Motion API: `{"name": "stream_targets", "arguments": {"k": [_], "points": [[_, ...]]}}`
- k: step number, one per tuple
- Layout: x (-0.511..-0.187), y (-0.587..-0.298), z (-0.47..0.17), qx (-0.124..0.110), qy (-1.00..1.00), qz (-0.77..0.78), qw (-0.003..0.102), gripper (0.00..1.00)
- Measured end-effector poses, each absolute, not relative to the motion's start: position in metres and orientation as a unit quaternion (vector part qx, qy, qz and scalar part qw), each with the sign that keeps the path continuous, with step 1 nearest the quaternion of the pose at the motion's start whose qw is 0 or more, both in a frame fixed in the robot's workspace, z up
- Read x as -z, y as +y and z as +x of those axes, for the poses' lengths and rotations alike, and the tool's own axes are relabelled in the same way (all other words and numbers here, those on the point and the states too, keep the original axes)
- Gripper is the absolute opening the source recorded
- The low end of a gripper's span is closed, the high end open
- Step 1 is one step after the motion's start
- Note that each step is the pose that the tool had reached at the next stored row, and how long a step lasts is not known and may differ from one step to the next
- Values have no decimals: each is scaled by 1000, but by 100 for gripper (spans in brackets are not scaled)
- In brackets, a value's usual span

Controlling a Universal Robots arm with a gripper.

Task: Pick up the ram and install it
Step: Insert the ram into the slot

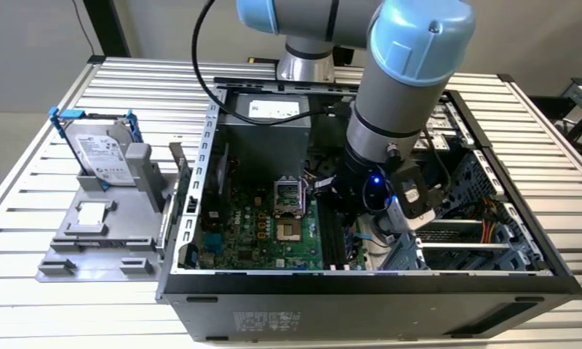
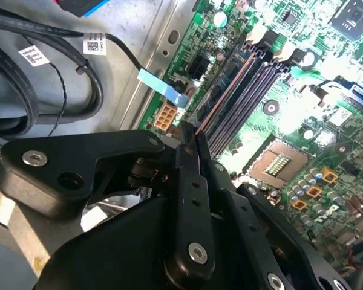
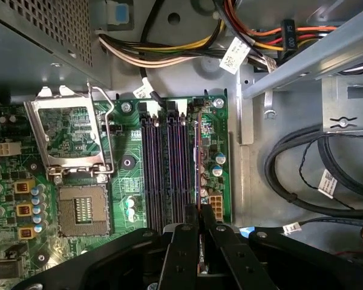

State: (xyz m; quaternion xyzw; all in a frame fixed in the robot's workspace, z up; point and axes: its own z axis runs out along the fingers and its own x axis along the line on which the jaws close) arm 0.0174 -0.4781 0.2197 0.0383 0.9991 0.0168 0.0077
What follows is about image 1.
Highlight metal disk bay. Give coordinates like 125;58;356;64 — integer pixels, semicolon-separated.
382;217;549;272

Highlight black RAM slot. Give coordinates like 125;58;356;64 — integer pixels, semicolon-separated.
324;214;339;270
317;203;332;270

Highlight CPU socket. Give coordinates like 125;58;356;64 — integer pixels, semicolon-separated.
275;216;305;244

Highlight black round fan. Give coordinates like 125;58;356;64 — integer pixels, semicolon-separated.
309;154;348;179

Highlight graphics card with metal bracket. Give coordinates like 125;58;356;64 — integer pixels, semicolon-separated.
154;143;194;259

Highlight grey power supply unit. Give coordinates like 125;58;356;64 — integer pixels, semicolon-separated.
217;92;313;182

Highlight black frame post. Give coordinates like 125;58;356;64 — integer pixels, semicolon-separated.
80;0;133;59

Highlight grey parts rack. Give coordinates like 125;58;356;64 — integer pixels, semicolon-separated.
33;142;189;284

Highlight grey metal drive cage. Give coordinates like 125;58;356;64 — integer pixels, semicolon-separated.
414;92;471;157

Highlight grey white wrist camera box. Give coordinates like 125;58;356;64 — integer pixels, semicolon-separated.
374;196;438;234

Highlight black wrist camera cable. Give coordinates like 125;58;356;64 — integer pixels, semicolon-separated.
190;0;355;125

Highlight hard disk in blue carrier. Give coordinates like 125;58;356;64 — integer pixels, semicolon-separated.
48;107;144;190

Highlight silver CPU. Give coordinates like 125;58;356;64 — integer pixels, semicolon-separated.
76;203;106;225

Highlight black open PC case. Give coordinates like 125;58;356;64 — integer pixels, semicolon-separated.
154;76;582;342

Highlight perforated metal panel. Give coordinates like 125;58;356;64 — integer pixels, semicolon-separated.
443;151;508;219

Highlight orange yellow wire bundle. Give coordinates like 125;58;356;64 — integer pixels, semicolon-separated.
478;198;499;245

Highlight metal socket cover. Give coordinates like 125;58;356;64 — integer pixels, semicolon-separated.
272;177;305;216

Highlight blue expansion slot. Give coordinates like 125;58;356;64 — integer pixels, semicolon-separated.
203;234;225;255

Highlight green motherboard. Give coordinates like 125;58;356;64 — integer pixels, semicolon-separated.
196;183;370;272

